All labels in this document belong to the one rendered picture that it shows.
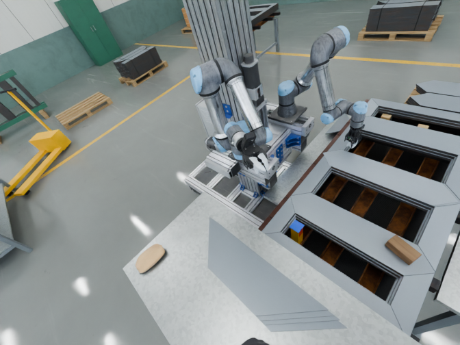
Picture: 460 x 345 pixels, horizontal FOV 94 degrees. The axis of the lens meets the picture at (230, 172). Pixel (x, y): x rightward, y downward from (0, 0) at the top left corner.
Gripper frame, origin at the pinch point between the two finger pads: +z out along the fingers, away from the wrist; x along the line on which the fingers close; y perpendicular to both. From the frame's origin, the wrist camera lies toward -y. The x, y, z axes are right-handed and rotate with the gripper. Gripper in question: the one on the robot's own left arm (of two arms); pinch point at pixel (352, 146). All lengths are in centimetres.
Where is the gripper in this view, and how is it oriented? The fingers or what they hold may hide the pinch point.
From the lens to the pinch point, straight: 177.2
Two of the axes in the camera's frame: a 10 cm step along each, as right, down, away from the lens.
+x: 7.1, 4.0, -5.8
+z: 2.3, 6.5, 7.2
